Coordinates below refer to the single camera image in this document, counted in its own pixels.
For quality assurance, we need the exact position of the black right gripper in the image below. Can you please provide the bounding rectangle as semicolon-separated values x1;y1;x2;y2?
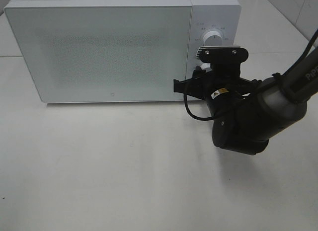
173;63;261;118

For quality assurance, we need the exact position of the white round knob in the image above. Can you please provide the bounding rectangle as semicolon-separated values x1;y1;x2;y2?
200;63;211;71
202;29;223;46

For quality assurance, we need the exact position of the white microwave door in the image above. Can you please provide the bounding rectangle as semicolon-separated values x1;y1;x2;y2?
5;6;191;103

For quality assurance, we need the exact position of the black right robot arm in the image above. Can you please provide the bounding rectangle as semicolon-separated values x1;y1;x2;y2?
173;34;318;155

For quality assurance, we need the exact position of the white microwave oven body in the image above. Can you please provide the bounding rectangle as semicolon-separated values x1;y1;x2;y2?
3;0;242;105

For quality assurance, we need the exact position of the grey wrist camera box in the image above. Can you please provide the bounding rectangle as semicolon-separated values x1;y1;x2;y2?
196;46;249;65

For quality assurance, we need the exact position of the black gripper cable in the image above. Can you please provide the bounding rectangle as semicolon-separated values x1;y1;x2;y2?
183;81;249;122

